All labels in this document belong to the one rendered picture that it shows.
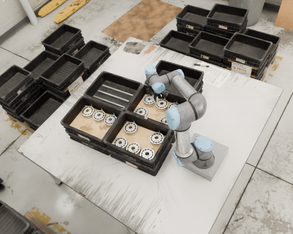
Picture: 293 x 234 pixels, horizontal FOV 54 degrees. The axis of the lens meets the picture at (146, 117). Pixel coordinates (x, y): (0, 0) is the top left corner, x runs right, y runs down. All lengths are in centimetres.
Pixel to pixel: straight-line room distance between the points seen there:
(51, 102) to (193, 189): 196
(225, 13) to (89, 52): 169
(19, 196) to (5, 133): 88
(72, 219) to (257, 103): 194
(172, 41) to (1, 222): 265
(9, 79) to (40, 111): 51
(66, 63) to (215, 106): 177
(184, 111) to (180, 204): 74
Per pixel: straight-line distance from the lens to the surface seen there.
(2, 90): 348
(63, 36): 381
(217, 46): 345
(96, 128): 225
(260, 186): 291
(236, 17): 369
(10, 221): 257
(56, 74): 333
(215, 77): 265
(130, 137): 214
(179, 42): 369
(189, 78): 246
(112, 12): 490
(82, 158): 230
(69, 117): 232
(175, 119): 150
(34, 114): 335
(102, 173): 219
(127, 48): 302
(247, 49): 328
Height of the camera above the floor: 260
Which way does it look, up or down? 53 degrees down
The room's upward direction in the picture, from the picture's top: 11 degrees counter-clockwise
